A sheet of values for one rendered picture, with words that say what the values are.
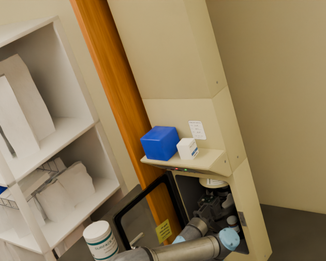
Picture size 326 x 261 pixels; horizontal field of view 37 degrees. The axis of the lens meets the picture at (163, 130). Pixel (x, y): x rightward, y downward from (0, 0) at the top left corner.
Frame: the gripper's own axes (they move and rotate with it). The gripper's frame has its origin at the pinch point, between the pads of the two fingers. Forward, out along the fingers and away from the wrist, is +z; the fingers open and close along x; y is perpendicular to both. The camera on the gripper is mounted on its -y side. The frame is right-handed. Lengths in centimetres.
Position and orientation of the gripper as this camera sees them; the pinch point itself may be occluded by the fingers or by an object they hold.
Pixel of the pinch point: (226, 194)
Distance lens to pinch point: 199.5
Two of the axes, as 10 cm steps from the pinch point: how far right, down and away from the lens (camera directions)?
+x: -7.6, -0.5, 6.5
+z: 5.7, -5.5, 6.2
